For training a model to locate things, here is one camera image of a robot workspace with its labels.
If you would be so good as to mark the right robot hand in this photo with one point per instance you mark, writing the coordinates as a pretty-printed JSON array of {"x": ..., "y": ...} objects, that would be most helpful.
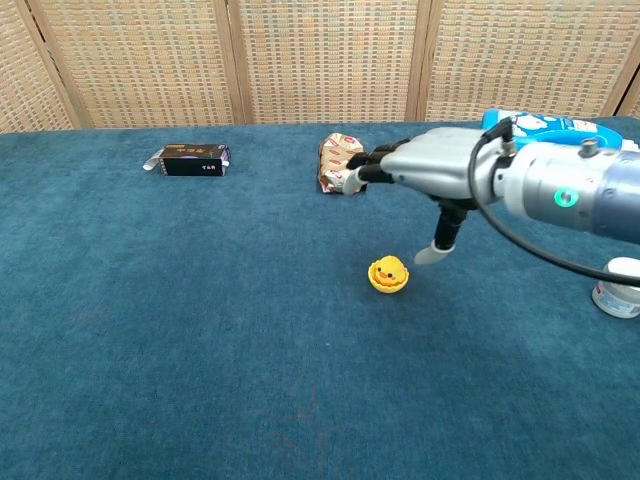
[{"x": 435, "y": 160}]

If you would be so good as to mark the small yellow duck toy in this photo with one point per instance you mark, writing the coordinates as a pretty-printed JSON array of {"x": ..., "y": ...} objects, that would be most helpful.
[{"x": 388, "y": 274}]

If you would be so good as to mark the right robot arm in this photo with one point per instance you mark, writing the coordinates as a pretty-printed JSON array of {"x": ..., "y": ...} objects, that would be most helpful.
[{"x": 575, "y": 190}]

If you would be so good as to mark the beige red snack package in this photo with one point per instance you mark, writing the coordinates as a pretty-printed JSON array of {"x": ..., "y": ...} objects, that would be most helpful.
[{"x": 336, "y": 160}]

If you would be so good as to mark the blue detergent pump bottle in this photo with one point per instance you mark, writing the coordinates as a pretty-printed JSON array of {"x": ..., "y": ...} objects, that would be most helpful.
[{"x": 545, "y": 125}]

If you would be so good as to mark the woven wooden folding screen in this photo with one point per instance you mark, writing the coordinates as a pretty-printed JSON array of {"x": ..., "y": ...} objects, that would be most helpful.
[{"x": 320, "y": 60}]

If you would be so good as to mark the small white plastic bottle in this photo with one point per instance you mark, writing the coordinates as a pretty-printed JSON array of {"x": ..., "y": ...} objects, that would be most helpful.
[{"x": 617, "y": 297}]

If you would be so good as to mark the black carton box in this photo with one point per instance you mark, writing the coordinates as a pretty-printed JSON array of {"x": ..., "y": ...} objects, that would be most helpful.
[{"x": 192, "y": 161}]

